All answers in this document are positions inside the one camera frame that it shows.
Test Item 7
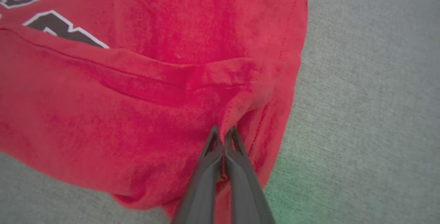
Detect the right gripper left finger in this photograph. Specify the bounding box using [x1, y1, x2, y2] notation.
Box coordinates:
[172, 125, 224, 224]

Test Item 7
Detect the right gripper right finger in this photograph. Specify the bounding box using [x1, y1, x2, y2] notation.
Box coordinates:
[224, 126, 276, 224]

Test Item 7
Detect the red and white jersey garment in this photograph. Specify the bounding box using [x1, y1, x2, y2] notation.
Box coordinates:
[0, 0, 313, 224]

